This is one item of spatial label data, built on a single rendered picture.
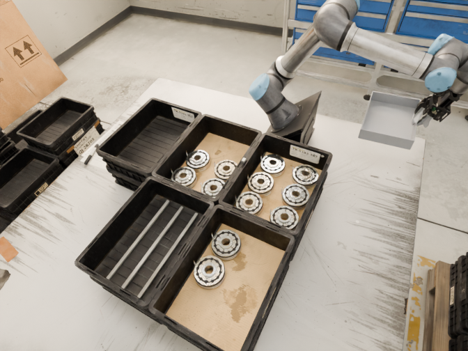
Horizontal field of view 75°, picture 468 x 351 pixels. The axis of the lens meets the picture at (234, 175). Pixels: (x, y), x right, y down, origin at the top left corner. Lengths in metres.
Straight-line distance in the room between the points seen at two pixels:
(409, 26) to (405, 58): 1.69
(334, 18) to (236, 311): 0.99
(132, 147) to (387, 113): 1.16
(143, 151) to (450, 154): 2.28
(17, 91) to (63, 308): 2.68
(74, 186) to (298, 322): 1.16
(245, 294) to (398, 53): 0.90
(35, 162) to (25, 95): 1.39
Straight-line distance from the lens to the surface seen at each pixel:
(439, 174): 2.68
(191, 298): 1.05
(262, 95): 1.41
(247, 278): 1.05
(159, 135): 1.51
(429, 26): 2.83
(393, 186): 1.52
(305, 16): 2.90
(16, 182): 2.38
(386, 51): 1.14
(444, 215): 2.46
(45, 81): 3.81
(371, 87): 3.08
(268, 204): 1.18
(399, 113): 1.55
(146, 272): 1.13
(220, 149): 1.38
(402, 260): 1.33
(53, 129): 2.41
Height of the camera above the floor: 1.82
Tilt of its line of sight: 51 degrees down
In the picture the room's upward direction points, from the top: 6 degrees counter-clockwise
